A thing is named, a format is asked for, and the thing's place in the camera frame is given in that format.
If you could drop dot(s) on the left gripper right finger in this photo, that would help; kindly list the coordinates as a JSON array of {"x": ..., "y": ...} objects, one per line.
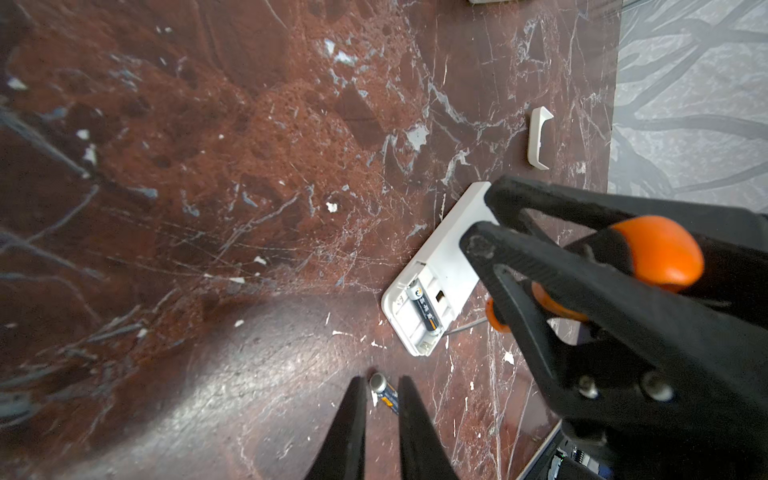
[{"x": 422, "y": 455}]

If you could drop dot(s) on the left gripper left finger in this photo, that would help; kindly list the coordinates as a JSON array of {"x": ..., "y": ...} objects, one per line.
[{"x": 342, "y": 454}]

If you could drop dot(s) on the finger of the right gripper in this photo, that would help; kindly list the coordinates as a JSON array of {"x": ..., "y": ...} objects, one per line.
[
  {"x": 650, "y": 360},
  {"x": 733, "y": 240}
]

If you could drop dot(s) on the AA battery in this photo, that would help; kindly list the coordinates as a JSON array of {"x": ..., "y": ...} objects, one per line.
[{"x": 384, "y": 392}]

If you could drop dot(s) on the white remote control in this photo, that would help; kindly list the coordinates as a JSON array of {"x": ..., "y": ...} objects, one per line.
[{"x": 443, "y": 271}]

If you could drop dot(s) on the white battery cover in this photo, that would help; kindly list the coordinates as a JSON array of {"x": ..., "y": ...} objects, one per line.
[{"x": 539, "y": 116}]

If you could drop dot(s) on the battery in remote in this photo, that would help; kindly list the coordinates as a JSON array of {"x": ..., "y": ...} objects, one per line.
[{"x": 418, "y": 296}]

